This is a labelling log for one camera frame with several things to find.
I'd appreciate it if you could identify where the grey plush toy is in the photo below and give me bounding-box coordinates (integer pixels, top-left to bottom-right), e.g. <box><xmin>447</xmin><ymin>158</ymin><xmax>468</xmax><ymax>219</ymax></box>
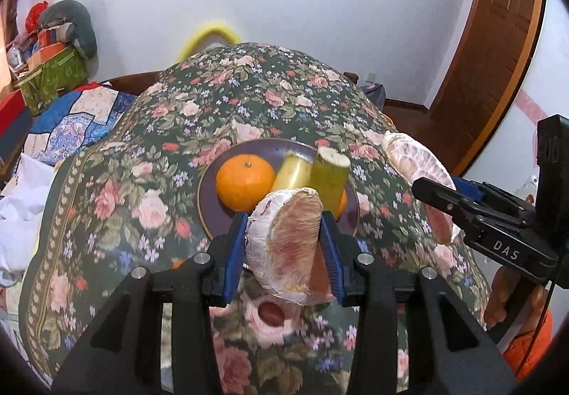
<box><xmin>38</xmin><ymin>0</ymin><xmax>99</xmax><ymax>60</ymax></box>

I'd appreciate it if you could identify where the orange cardboard box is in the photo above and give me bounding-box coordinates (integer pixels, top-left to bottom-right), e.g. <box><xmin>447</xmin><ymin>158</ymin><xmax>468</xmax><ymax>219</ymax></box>
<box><xmin>27</xmin><ymin>41</ymin><xmax>67</xmax><ymax>67</ymax></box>

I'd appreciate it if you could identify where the red decoration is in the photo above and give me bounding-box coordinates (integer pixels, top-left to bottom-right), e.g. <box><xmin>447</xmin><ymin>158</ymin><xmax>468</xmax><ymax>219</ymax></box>
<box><xmin>24</xmin><ymin>1</ymin><xmax>49</xmax><ymax>28</ymax></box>

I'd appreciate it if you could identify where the person's right hand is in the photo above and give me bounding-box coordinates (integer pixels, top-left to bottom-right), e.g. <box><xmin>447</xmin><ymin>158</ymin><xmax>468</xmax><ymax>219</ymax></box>
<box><xmin>482</xmin><ymin>267</ymin><xmax>552</xmax><ymax>331</ymax></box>

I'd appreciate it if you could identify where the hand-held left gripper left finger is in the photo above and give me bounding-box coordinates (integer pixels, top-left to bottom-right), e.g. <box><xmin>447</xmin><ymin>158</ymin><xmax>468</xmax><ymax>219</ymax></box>
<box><xmin>51</xmin><ymin>212</ymin><xmax>250</xmax><ymax>395</ymax></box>

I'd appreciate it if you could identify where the peeled pomelo segment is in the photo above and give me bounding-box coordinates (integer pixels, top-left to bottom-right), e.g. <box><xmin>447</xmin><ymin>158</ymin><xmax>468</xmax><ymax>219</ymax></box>
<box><xmin>245</xmin><ymin>187</ymin><xmax>339</xmax><ymax>306</ymax></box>
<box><xmin>381</xmin><ymin>131</ymin><xmax>463</xmax><ymax>244</ymax></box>

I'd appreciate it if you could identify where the large orange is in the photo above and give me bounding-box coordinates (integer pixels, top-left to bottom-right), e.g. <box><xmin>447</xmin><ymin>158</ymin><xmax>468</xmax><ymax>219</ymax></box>
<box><xmin>216</xmin><ymin>153</ymin><xmax>276</xmax><ymax>211</ymax></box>

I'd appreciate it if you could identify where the red box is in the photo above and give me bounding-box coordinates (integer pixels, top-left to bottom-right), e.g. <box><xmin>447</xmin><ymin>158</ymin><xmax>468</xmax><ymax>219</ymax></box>
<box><xmin>0</xmin><ymin>90</ymin><xmax>34</xmax><ymax>133</ymax></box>

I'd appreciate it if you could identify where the purple plate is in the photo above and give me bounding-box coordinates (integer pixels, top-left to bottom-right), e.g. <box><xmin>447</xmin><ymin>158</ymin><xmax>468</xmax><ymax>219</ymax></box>
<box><xmin>197</xmin><ymin>138</ymin><xmax>361</xmax><ymax>240</ymax></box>

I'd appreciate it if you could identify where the wooden door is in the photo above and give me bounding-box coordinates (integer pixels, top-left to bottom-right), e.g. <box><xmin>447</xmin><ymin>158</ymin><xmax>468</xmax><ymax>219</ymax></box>
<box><xmin>427</xmin><ymin>0</ymin><xmax>547</xmax><ymax>178</ymax></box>

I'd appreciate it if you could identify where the red date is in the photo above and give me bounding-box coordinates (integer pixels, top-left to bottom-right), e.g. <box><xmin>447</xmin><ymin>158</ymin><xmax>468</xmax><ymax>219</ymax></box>
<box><xmin>259</xmin><ymin>301</ymin><xmax>285</xmax><ymax>327</ymax></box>

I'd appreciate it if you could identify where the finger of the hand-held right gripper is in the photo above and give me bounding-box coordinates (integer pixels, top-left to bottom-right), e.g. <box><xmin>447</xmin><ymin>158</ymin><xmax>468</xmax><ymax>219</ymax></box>
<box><xmin>411</xmin><ymin>177</ymin><xmax>480</xmax><ymax>227</ymax></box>
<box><xmin>451</xmin><ymin>175</ymin><xmax>534</xmax><ymax>223</ymax></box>

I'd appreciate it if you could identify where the white cloth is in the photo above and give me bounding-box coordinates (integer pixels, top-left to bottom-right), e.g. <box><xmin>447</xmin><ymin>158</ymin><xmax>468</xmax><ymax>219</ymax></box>
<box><xmin>0</xmin><ymin>152</ymin><xmax>56</xmax><ymax>284</ymax></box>

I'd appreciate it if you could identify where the grey bag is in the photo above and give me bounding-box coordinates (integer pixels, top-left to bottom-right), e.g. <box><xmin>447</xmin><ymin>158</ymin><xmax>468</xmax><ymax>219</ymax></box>
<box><xmin>360</xmin><ymin>83</ymin><xmax>385</xmax><ymax>111</ymax></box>

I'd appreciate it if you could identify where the yellow-green sugarcane piece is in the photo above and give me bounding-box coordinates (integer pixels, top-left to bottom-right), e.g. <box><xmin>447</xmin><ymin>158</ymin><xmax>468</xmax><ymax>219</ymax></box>
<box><xmin>270</xmin><ymin>149</ymin><xmax>314</xmax><ymax>193</ymax></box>
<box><xmin>309</xmin><ymin>146</ymin><xmax>352</xmax><ymax>211</ymax></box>

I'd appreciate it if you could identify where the floral blanket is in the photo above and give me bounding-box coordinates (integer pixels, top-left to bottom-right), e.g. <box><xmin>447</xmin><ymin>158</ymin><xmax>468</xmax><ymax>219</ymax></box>
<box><xmin>18</xmin><ymin>43</ymin><xmax>494</xmax><ymax>395</ymax></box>

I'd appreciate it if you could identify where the blue patchwork quilt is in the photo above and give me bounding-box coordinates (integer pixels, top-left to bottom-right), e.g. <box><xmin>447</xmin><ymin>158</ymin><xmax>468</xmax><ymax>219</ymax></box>
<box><xmin>29</xmin><ymin>81</ymin><xmax>138</xmax><ymax>164</ymax></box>

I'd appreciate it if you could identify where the green storage box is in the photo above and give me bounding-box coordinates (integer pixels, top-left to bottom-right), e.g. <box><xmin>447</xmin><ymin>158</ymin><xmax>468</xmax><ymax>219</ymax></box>
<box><xmin>15</xmin><ymin>46</ymin><xmax>90</xmax><ymax>111</ymax></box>

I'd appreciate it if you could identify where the orange garment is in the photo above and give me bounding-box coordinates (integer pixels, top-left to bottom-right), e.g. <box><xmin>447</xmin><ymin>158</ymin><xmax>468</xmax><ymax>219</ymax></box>
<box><xmin>502</xmin><ymin>310</ymin><xmax>554</xmax><ymax>380</ymax></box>

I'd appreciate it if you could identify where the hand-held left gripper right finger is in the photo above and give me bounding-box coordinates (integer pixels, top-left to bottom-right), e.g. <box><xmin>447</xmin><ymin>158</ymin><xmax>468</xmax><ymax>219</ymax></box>
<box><xmin>320</xmin><ymin>210</ymin><xmax>521</xmax><ymax>395</ymax></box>

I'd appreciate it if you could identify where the dark blue box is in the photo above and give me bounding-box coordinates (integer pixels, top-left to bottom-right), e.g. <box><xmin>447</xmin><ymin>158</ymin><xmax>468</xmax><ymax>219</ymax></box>
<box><xmin>0</xmin><ymin>115</ymin><xmax>34</xmax><ymax>173</ymax></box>

